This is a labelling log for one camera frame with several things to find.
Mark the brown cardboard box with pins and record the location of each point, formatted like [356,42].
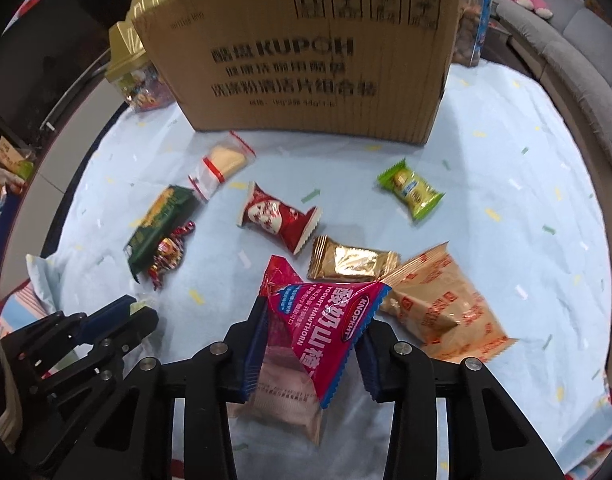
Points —
[373,68]

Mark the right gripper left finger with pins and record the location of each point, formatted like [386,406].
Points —
[130,437]

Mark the red foil twist candy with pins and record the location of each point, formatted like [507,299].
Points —
[169,253]

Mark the pink yogurt hawthorn packet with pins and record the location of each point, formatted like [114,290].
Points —
[312,328]

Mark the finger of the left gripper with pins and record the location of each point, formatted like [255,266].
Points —
[101,323]
[104,359]

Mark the clear jar of nuts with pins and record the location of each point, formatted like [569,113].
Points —
[471,33]

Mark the red white candy packet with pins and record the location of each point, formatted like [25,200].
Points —
[278,219]

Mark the dark green snack packet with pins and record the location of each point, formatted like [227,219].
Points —
[167,212]

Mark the gold foil candy packet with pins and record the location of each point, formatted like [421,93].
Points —
[335,262]

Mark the grey sectional sofa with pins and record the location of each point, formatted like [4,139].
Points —
[571,55]

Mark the tv console cabinet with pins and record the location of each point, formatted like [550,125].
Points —
[77,131]

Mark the orange snack packet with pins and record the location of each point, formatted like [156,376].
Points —
[434,300]

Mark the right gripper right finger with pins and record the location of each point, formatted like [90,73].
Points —
[489,437]

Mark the small green candy packet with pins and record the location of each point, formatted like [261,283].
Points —
[411,189]

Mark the clear zip bag with cookie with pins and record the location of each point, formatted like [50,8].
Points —
[224,159]

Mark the light blue tablecloth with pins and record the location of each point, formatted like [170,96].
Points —
[519,215]

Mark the gold lid candy container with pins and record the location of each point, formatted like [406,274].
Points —
[130,70]

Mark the black television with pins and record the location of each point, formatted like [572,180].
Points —
[44,51]

